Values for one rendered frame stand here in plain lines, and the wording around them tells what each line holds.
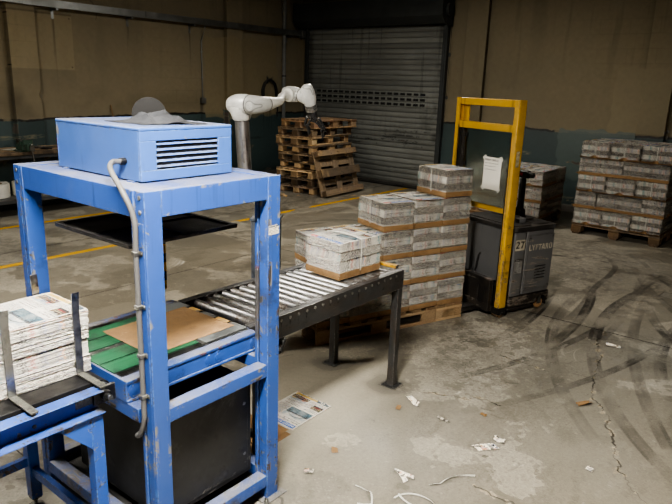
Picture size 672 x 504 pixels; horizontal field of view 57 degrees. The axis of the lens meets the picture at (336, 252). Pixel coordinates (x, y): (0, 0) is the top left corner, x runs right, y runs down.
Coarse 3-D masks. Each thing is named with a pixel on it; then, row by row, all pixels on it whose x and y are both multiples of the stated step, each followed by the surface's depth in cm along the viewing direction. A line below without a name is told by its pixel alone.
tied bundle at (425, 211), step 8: (432, 200) 497; (440, 200) 502; (416, 208) 491; (424, 208) 495; (432, 208) 499; (440, 208) 504; (416, 216) 492; (424, 216) 496; (432, 216) 501; (440, 216) 505
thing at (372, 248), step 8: (352, 232) 391; (360, 232) 391; (368, 232) 392; (368, 240) 379; (376, 240) 385; (368, 248) 381; (376, 248) 387; (368, 256) 384; (376, 256) 389; (368, 264) 385
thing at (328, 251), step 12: (312, 240) 377; (324, 240) 370; (336, 240) 369; (348, 240) 370; (312, 252) 380; (324, 252) 373; (336, 252) 366; (348, 252) 369; (312, 264) 382; (324, 264) 375; (336, 264) 367; (348, 264) 372
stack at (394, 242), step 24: (384, 240) 483; (408, 240) 495; (432, 240) 508; (408, 264) 499; (432, 264) 514; (408, 288) 506; (432, 288) 519; (360, 312) 487; (408, 312) 537; (432, 312) 526; (312, 336) 485; (360, 336) 492
